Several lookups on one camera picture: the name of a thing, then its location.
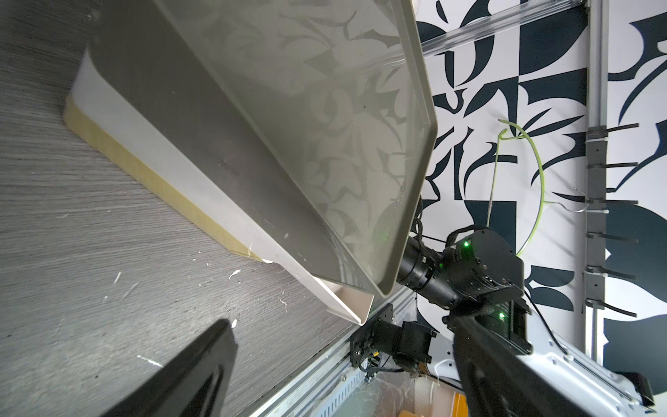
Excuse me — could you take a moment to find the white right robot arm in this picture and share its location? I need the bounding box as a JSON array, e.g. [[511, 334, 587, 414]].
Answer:
[[350, 225, 654, 416]]

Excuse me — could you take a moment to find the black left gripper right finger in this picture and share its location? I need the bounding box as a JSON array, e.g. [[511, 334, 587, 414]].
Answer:
[[451, 316, 589, 416]]

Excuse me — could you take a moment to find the three-drawer storage box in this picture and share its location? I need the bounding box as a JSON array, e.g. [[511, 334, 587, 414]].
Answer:
[[72, 1, 438, 296]]

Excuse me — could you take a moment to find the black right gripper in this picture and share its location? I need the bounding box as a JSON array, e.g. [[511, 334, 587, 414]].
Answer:
[[397, 236, 459, 309]]

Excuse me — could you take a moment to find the grey wall hook rail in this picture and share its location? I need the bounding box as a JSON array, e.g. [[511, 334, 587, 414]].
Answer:
[[584, 123, 639, 318]]

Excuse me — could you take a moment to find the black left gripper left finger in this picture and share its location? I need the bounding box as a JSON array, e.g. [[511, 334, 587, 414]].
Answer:
[[104, 319, 238, 416]]

